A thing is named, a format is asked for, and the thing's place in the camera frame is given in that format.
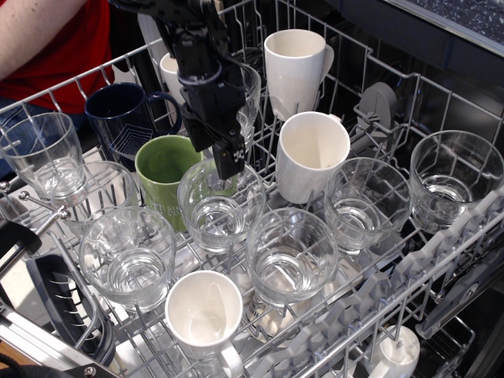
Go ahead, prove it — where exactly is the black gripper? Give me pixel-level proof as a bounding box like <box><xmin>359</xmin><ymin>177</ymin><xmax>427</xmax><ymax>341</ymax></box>
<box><xmin>178</xmin><ymin>62</ymin><xmax>246</xmax><ymax>180</ymax></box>

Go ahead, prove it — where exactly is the clear glass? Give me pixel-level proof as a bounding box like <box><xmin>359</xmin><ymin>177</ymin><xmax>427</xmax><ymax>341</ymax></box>
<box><xmin>324</xmin><ymin>157</ymin><xmax>412</xmax><ymax>255</ymax></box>
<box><xmin>236</xmin><ymin>65</ymin><xmax>261</xmax><ymax>153</ymax></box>
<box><xmin>177</xmin><ymin>159</ymin><xmax>266</xmax><ymax>254</ymax></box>
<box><xmin>78</xmin><ymin>207</ymin><xmax>176</xmax><ymax>313</ymax></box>
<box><xmin>1</xmin><ymin>113</ymin><xmax>83</xmax><ymax>202</ymax></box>
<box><xmin>409</xmin><ymin>130</ymin><xmax>503</xmax><ymax>234</ymax></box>
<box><xmin>246</xmin><ymin>207</ymin><xmax>339</xmax><ymax>307</ymax></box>
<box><xmin>50</xmin><ymin>161</ymin><xmax>139</xmax><ymax>238</ymax></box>

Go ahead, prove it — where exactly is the person forearm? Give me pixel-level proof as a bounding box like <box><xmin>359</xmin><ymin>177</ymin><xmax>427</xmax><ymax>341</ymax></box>
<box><xmin>1</xmin><ymin>1</ymin><xmax>86</xmax><ymax>80</ymax></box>

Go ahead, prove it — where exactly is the white mug behind arm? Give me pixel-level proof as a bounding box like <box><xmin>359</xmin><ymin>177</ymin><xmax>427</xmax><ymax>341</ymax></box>
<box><xmin>159</xmin><ymin>53</ymin><xmax>184</xmax><ymax>105</ymax></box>

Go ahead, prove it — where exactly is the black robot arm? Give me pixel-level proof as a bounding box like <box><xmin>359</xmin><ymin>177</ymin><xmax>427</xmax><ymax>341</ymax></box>
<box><xmin>114</xmin><ymin>1</ymin><xmax>246</xmax><ymax>180</ymax></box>

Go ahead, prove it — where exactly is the white cup lower rack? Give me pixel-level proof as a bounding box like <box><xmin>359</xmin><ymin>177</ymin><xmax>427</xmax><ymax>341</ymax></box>
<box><xmin>365</xmin><ymin>326</ymin><xmax>421</xmax><ymax>377</ymax></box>

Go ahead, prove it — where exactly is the clear glass behind gripper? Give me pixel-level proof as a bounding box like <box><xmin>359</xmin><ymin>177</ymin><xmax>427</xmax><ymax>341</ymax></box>
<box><xmin>236</xmin><ymin>65</ymin><xmax>261</xmax><ymax>153</ymax></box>

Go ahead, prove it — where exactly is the green ceramic mug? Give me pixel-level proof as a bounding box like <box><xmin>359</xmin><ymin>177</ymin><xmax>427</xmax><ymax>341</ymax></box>
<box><xmin>135</xmin><ymin>135</ymin><xmax>204</xmax><ymax>232</ymax></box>

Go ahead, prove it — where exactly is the white mug centre right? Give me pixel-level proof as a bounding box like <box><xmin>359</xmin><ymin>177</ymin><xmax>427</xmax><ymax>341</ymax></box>
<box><xmin>276</xmin><ymin>111</ymin><xmax>350</xmax><ymax>204</ymax></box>

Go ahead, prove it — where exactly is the tall white mug back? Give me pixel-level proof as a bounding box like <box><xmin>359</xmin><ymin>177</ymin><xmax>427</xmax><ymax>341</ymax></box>
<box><xmin>263</xmin><ymin>29</ymin><xmax>334</xmax><ymax>121</ymax></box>

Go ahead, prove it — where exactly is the dark blue mug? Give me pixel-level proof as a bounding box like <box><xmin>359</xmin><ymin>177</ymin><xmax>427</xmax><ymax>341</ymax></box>
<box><xmin>84</xmin><ymin>83</ymin><xmax>182</xmax><ymax>172</ymax></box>

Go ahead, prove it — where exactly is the white mug front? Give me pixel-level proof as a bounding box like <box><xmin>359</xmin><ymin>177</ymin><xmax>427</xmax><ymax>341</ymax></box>
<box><xmin>165</xmin><ymin>270</ymin><xmax>243</xmax><ymax>377</ymax></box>

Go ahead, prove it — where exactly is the red shirt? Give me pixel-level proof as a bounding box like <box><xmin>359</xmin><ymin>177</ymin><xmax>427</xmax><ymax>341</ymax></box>
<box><xmin>1</xmin><ymin>1</ymin><xmax>111</xmax><ymax>101</ymax></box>

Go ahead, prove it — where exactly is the grey plastic tine row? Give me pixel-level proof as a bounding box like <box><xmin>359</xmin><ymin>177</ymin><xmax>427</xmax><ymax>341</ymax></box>
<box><xmin>252</xmin><ymin>188</ymin><xmax>503</xmax><ymax>377</ymax></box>

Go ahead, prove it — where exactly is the grey wire dishwasher rack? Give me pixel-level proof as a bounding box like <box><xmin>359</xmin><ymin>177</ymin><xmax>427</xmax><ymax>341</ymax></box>
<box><xmin>1</xmin><ymin>1</ymin><xmax>503</xmax><ymax>377</ymax></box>

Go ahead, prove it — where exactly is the black dishwasher rack handle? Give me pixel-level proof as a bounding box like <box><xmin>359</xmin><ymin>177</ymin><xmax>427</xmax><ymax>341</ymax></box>
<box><xmin>26</xmin><ymin>254</ymin><xmax>116</xmax><ymax>366</ymax></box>

